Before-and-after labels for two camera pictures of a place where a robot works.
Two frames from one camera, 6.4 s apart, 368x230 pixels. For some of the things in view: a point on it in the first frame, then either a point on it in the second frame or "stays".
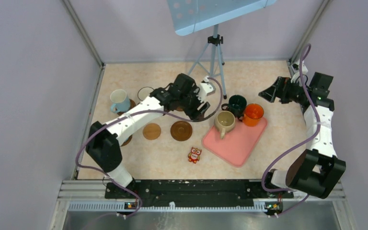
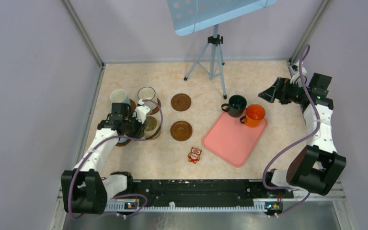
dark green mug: (237, 103) stays
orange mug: (253, 112) stays
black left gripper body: (190, 103) to (133, 127)
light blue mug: (121, 101) stays
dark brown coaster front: (181, 130) stays
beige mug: (224, 121) to (152, 125)
